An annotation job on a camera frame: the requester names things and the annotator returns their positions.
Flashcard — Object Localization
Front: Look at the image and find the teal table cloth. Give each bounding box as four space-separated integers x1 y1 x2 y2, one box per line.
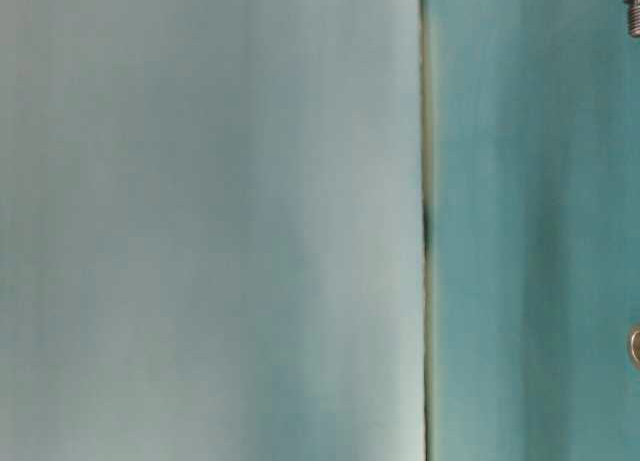
423 0 639 460

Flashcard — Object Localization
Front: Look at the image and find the silver metal washer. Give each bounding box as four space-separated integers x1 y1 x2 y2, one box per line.
627 324 640 369

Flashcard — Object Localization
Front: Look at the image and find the silver threaded metal shaft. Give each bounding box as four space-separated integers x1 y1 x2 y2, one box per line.
623 0 640 38

